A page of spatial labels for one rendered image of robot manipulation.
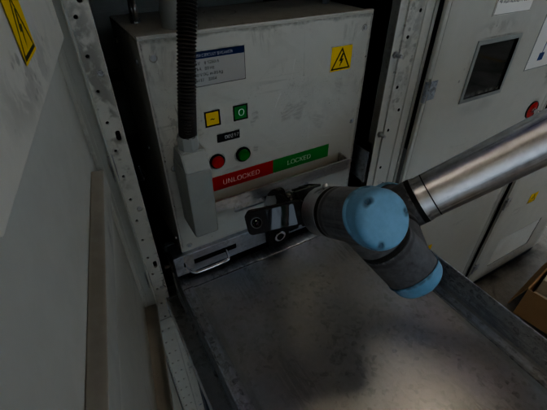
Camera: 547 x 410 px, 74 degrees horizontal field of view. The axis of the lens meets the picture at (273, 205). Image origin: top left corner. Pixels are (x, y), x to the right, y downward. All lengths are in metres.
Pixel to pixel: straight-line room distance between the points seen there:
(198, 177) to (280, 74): 0.28
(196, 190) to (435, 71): 0.64
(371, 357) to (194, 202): 0.46
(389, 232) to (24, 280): 0.43
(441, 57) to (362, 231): 0.58
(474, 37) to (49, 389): 1.03
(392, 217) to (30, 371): 0.44
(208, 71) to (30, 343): 0.54
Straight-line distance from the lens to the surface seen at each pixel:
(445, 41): 0.99
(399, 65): 0.92
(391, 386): 0.79
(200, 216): 0.69
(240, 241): 0.92
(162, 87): 0.68
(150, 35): 0.66
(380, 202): 0.53
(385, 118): 0.96
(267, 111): 0.78
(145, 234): 0.76
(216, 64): 0.70
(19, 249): 0.28
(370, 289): 0.91
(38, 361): 0.27
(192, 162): 0.63
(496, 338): 0.93
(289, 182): 0.85
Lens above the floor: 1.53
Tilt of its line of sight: 37 degrees down
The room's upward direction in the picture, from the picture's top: straight up
